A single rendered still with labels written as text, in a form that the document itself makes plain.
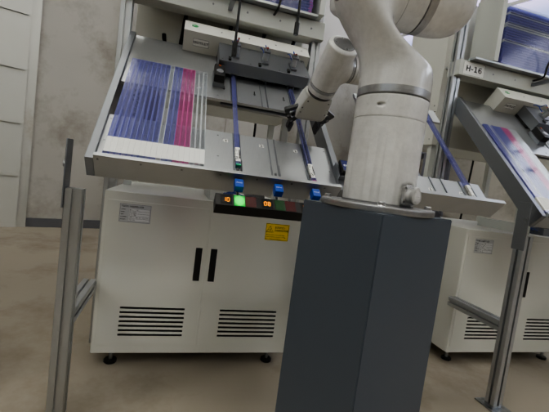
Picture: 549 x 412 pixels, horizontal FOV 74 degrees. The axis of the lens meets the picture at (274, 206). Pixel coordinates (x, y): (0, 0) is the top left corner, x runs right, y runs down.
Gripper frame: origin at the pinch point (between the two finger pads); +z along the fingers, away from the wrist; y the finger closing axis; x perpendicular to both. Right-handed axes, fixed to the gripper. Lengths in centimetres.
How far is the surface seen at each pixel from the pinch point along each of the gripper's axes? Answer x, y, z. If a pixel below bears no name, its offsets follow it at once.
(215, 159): 17.5, 29.7, -0.7
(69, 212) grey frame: 31, 65, 8
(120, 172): 23, 54, 1
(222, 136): 6.6, 26.7, 1.0
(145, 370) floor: 60, 45, 67
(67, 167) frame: 22, 66, 2
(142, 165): 23, 49, -2
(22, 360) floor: 52, 85, 73
